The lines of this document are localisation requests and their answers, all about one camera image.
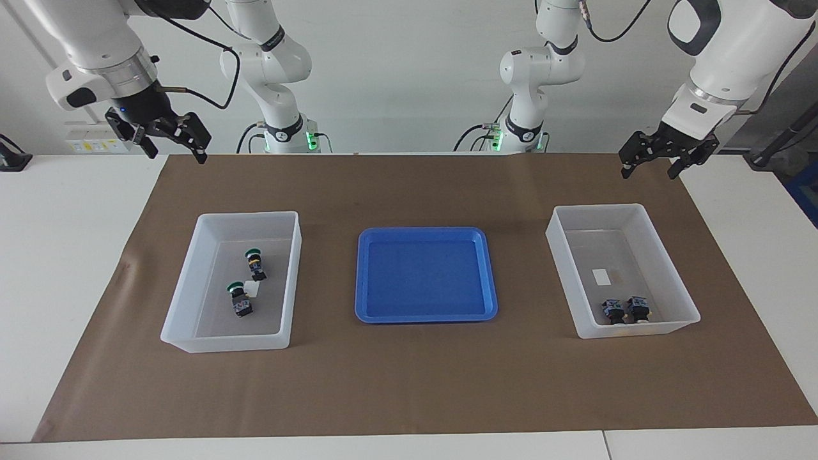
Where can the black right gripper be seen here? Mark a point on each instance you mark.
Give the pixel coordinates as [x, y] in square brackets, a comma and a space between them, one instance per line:
[147, 108]

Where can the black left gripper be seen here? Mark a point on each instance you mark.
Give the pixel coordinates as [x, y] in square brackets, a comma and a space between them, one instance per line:
[677, 137]

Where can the yellow push button switch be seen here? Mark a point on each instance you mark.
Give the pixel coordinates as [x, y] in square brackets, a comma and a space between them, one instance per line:
[613, 312]
[638, 310]

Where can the green push button switch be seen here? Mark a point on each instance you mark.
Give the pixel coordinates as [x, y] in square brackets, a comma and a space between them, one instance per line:
[256, 265]
[240, 301]

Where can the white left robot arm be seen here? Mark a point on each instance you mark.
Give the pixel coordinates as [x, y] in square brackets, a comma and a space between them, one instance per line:
[735, 45]

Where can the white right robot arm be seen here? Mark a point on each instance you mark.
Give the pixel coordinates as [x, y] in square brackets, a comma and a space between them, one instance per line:
[96, 38]

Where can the black stand pole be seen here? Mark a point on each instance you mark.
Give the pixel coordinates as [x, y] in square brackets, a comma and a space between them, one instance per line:
[776, 144]

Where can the translucent white plastic box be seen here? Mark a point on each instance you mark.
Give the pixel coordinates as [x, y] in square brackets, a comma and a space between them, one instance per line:
[192, 287]
[664, 275]

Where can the small white paper label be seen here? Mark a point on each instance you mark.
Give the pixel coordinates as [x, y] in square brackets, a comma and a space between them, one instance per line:
[601, 276]
[255, 291]

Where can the blue crate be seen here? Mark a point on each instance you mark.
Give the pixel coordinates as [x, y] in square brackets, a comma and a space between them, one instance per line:
[806, 198]

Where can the black clamp device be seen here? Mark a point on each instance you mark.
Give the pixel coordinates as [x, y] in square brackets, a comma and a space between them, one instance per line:
[13, 160]

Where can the blue plastic tray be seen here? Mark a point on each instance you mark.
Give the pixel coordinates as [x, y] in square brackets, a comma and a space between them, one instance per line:
[425, 275]

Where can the brown paper table mat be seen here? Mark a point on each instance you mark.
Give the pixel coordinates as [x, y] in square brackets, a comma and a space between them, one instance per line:
[409, 383]

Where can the white wall socket strip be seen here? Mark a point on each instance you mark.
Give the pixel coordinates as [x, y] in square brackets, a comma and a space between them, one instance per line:
[86, 144]

